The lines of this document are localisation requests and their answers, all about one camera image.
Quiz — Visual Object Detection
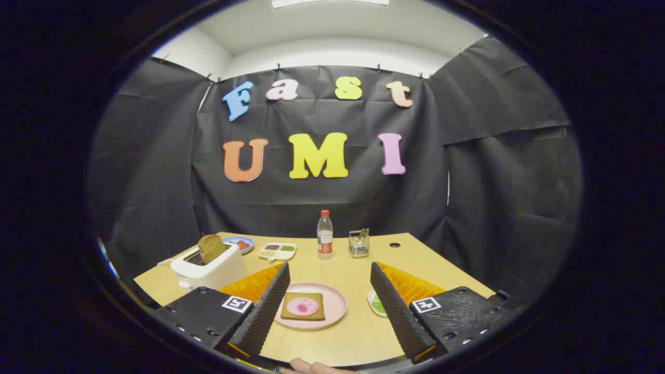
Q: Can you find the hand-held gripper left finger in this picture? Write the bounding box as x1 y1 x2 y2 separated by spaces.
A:
151 261 291 359

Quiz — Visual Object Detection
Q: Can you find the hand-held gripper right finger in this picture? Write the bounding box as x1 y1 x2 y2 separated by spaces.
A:
370 261 503 364

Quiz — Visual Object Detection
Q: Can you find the oval brown bread slice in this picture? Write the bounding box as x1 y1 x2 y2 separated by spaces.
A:
198 234 228 264

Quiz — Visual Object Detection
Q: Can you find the white square plate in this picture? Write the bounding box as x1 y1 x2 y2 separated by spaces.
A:
367 289 388 317

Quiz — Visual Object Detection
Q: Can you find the square brown bread slice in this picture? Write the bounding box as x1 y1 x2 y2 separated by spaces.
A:
281 292 326 321

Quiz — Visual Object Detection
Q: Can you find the pink ham slice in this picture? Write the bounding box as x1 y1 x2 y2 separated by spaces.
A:
287 297 320 316

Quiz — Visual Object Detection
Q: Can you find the white divided tray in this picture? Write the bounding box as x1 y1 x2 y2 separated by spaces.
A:
258 242 297 261

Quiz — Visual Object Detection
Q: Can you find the white toaster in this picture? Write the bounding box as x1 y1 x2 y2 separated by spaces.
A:
170 242 249 290

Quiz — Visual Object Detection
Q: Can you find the pink round plate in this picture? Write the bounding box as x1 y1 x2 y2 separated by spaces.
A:
274 282 348 330

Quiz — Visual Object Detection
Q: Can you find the blue round plate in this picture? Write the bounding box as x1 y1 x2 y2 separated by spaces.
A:
222 236 255 255

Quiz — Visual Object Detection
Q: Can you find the clear bottle with red cap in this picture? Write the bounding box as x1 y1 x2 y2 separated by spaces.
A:
317 210 334 260

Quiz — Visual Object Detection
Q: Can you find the black backdrop cloth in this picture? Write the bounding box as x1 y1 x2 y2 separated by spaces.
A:
88 35 582 312

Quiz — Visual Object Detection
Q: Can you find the ceiling light panel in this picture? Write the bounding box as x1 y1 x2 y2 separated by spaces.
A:
271 0 390 9

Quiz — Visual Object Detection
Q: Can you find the metal wire utensil holder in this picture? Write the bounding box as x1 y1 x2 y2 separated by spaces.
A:
349 230 370 258

